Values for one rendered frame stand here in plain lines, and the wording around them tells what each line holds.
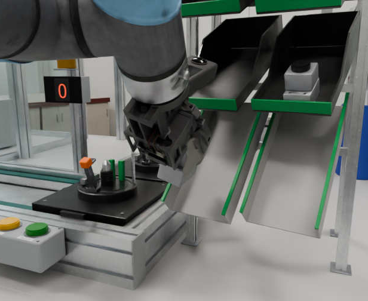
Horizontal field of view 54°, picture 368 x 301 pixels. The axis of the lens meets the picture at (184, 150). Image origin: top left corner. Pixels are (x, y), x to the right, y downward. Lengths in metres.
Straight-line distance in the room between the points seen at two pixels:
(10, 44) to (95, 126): 5.39
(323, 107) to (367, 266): 0.39
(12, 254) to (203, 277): 0.36
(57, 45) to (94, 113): 5.29
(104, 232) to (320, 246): 0.49
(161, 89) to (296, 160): 0.40
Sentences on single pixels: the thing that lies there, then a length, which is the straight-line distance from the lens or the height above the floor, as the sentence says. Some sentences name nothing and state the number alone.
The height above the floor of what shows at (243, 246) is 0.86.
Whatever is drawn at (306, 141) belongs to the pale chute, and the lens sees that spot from 0.74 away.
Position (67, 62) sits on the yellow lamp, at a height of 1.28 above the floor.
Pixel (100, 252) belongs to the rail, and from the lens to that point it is 0.72.
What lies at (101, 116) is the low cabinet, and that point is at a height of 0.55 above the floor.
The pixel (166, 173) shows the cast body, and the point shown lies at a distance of 0.59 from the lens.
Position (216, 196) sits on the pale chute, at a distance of 0.69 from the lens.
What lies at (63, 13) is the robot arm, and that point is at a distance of 0.34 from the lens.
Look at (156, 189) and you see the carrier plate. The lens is 0.90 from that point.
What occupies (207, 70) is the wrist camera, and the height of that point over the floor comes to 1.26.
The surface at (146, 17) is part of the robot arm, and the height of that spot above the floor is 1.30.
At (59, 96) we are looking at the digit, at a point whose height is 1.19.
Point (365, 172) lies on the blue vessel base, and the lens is 1.48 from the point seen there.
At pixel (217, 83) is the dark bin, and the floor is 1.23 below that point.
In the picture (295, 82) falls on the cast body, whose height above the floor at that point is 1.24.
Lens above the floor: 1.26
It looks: 13 degrees down
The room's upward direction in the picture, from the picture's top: straight up
